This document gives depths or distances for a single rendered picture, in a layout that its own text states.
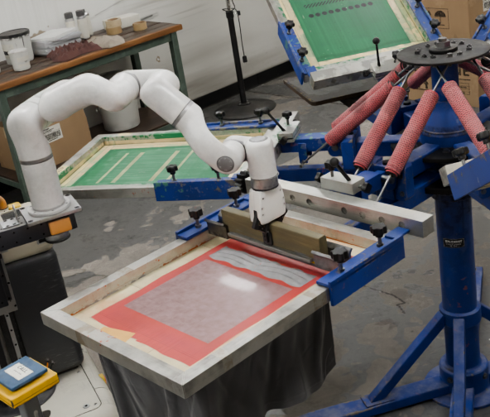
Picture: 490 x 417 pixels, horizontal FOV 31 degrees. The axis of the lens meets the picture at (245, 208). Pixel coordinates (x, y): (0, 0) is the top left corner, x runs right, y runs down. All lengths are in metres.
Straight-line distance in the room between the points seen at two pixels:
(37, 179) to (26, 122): 0.17
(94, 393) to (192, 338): 1.19
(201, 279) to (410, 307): 1.76
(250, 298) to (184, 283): 0.22
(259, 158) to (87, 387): 1.36
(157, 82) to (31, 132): 0.40
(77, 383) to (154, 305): 1.10
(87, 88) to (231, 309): 0.69
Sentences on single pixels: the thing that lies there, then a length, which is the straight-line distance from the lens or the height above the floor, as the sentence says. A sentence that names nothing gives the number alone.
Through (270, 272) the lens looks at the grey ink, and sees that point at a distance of 2.38.
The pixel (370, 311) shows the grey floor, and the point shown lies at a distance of 4.02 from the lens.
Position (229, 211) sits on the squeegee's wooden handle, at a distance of 2.54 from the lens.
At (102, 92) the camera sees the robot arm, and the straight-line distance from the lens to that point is 2.36.
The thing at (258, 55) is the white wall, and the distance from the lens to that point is 7.67.
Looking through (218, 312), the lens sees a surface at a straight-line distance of 2.25.
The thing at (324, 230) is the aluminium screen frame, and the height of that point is 0.98.
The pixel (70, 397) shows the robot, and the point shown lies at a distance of 3.33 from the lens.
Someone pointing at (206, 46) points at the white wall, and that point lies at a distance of 7.26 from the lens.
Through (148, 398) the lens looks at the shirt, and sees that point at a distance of 2.33.
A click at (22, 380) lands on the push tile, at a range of 2.16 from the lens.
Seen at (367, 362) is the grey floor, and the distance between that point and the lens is 3.69.
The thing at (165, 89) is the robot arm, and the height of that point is 1.47.
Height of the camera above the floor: 2.07
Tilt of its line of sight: 23 degrees down
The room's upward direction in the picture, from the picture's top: 10 degrees counter-clockwise
